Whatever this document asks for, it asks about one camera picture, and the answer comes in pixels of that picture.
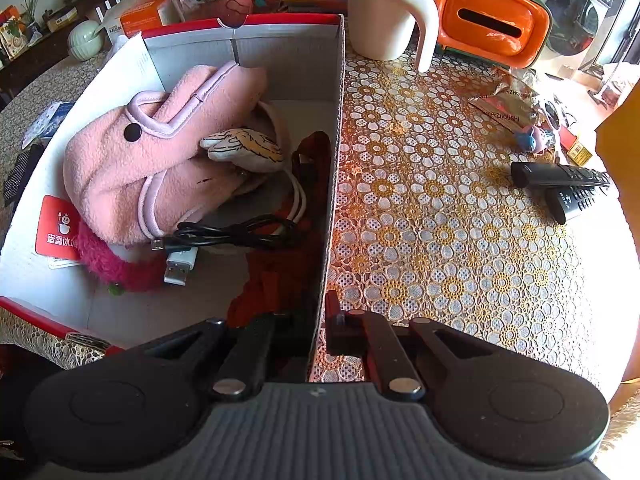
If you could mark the orange green tissue holder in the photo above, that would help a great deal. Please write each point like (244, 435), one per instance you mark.
(510, 33)

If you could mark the snack wrapper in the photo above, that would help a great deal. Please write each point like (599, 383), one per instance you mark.
(512, 105)

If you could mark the basketball in container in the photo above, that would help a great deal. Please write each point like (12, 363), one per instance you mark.
(231, 13)

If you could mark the white insulated mug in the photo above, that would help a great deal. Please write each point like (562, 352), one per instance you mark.
(382, 29)

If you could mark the wooden sideboard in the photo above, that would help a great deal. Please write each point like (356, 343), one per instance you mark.
(46, 52)

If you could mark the small blue pink toy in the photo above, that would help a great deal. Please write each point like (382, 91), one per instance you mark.
(535, 140)

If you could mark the red and white cardboard box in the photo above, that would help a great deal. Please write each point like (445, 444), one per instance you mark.
(53, 306)

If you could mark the small yellow box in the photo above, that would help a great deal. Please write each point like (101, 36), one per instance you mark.
(578, 154)

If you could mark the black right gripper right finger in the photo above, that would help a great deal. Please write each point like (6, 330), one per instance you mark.
(370, 336)

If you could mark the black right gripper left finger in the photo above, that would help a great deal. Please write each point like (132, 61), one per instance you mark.
(267, 350)

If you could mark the pink fluffy plush toy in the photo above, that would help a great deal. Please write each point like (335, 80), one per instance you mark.
(132, 276)

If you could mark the blue tissue pack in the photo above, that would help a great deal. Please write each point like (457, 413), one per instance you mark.
(47, 123)

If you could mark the washing machine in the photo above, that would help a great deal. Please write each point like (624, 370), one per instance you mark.
(575, 24)

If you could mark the yellow chair back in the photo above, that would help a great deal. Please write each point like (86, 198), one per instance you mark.
(618, 145)

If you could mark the black dotted pouch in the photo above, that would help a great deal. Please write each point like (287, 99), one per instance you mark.
(25, 163)

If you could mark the black remote control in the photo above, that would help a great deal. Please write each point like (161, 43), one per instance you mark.
(566, 203)
(539, 175)

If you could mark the pink fleece garment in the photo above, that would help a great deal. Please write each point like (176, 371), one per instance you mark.
(137, 171)

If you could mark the orange tissue box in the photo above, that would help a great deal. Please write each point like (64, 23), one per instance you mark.
(120, 22)

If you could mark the cream cartoon plush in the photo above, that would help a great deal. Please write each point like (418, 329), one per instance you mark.
(248, 149)

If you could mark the green ceramic jar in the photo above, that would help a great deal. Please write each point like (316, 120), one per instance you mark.
(85, 41)

